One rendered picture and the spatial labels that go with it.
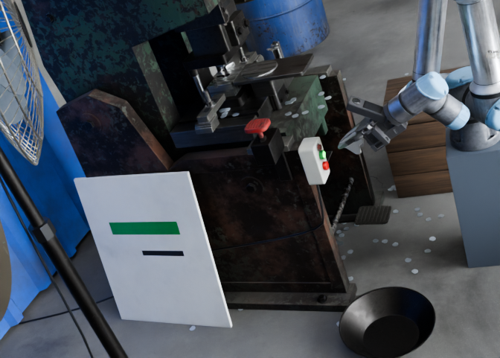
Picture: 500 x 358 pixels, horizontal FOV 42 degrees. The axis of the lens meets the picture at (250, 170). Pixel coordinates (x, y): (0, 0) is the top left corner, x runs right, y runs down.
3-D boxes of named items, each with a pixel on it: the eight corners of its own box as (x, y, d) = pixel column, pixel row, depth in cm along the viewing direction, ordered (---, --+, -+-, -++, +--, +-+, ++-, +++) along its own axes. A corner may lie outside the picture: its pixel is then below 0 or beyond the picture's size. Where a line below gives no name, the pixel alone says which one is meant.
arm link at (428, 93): (454, 100, 170) (431, 85, 166) (420, 122, 177) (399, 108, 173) (449, 79, 175) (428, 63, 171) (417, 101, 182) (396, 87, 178)
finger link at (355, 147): (347, 164, 192) (370, 148, 186) (332, 150, 191) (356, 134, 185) (349, 158, 194) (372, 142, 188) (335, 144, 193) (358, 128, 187)
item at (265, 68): (324, 87, 219) (313, 50, 213) (313, 108, 209) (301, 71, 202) (257, 97, 230) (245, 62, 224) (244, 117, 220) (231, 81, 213)
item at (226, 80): (250, 74, 227) (246, 62, 225) (235, 95, 216) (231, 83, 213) (228, 78, 231) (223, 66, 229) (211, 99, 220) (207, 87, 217)
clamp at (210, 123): (231, 106, 217) (221, 78, 212) (213, 132, 205) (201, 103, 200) (216, 108, 220) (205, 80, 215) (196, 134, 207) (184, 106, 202)
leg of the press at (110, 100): (357, 288, 229) (283, 56, 185) (350, 312, 220) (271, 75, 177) (143, 286, 270) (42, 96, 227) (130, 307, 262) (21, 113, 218)
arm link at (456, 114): (454, 99, 187) (428, 81, 182) (478, 112, 177) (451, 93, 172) (437, 122, 188) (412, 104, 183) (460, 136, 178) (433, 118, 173)
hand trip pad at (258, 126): (278, 138, 191) (270, 116, 188) (271, 149, 187) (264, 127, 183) (257, 141, 195) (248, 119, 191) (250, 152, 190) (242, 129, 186)
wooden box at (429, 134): (498, 135, 279) (486, 62, 262) (502, 187, 249) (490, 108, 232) (403, 147, 294) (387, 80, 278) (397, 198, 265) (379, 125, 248)
